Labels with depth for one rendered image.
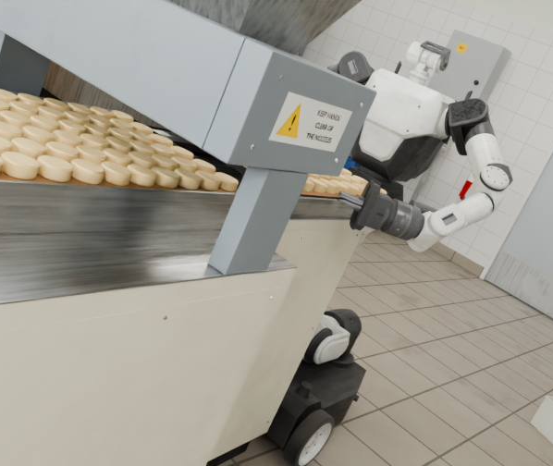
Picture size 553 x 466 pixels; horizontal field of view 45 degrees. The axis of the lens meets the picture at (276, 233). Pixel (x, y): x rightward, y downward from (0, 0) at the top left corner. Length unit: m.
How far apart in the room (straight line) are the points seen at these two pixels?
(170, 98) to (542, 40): 5.42
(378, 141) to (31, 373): 1.48
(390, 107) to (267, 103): 1.21
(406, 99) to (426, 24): 4.62
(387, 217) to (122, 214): 0.79
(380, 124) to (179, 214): 1.09
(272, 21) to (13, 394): 0.63
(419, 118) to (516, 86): 4.17
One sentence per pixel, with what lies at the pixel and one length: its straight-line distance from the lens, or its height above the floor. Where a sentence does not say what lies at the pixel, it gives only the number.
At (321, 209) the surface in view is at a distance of 1.64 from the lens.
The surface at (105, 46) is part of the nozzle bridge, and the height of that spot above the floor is 1.08.
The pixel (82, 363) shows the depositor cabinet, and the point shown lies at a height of 0.73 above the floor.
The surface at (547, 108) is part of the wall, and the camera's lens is 6.07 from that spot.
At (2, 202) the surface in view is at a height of 0.88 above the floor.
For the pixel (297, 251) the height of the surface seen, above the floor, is 0.75.
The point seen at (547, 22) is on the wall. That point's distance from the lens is 6.26.
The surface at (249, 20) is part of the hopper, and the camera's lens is 1.02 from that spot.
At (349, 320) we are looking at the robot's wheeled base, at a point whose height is 0.35.
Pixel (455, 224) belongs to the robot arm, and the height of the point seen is 0.96.
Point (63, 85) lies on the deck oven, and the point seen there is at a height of 0.23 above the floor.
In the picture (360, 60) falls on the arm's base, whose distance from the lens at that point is 2.22.
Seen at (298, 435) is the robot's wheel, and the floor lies 0.14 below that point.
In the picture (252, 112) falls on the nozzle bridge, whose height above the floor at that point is 1.10.
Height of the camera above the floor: 1.20
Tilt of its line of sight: 15 degrees down
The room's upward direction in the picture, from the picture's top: 24 degrees clockwise
